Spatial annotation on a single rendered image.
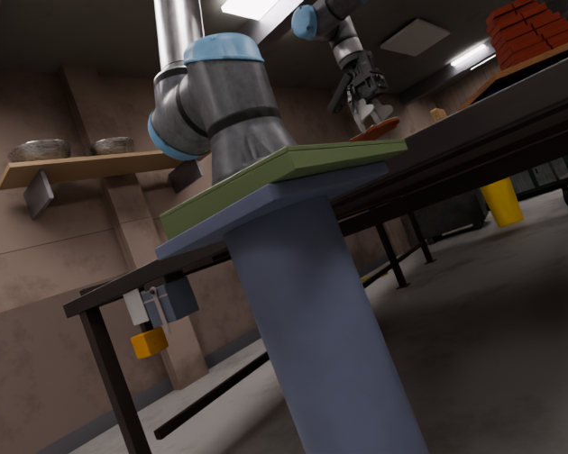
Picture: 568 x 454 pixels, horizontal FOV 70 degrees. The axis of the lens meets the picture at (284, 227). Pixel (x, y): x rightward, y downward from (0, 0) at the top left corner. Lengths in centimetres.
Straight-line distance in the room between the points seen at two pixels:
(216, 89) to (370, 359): 43
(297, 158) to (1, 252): 329
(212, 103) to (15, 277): 308
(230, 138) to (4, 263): 311
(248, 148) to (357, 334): 29
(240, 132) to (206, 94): 8
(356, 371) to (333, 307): 9
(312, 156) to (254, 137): 15
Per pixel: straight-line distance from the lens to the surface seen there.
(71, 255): 371
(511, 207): 617
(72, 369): 358
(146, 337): 151
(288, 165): 42
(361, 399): 58
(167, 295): 133
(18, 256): 362
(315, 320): 54
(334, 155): 48
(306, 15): 110
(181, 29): 82
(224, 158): 58
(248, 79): 61
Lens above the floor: 80
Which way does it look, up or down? 3 degrees up
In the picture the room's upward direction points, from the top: 21 degrees counter-clockwise
